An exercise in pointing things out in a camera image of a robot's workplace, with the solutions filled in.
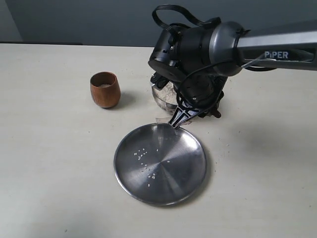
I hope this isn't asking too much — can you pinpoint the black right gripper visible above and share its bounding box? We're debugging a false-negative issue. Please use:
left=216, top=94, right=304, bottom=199
left=168, top=75, right=225, bottom=128

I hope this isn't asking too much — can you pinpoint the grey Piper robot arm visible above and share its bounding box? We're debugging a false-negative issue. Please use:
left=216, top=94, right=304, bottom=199
left=169, top=20, right=317, bottom=128

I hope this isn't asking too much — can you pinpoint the steel bowl of rice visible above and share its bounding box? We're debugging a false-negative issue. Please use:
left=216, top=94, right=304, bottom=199
left=152, top=82, right=178, bottom=115

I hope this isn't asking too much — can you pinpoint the round steel plate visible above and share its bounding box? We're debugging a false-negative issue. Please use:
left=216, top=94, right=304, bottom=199
left=113, top=123, right=208, bottom=206

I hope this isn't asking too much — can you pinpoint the brown wooden cup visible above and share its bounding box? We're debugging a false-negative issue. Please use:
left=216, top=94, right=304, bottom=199
left=90, top=72, right=121, bottom=109

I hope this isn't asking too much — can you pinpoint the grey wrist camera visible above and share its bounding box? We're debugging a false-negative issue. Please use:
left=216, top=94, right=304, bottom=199
left=148, top=30, right=186, bottom=83

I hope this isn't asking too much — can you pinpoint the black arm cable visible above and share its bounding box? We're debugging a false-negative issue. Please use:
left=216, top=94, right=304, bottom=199
left=151, top=4, right=317, bottom=117

